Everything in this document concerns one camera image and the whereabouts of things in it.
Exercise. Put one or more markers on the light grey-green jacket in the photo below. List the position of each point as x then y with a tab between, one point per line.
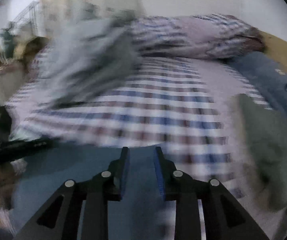
86	59

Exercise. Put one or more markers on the beige folded garment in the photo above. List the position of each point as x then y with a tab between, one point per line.
238	139

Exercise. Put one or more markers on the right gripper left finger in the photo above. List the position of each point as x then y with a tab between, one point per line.
80	210

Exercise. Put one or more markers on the olive green folded garment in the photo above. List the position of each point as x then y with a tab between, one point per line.
265	137

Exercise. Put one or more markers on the dark teal shirt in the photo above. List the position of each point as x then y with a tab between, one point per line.
142	212

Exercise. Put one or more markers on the wooden headboard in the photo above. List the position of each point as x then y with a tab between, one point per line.
276	49

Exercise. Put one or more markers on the plaid bed sheet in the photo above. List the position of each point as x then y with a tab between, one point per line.
179	104

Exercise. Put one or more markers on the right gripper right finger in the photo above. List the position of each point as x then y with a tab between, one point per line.
204	210

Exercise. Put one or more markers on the blue cartoon pillow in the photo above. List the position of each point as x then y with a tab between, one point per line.
265	75

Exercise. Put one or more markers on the folded plaid quilt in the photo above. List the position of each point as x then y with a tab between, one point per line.
210	37

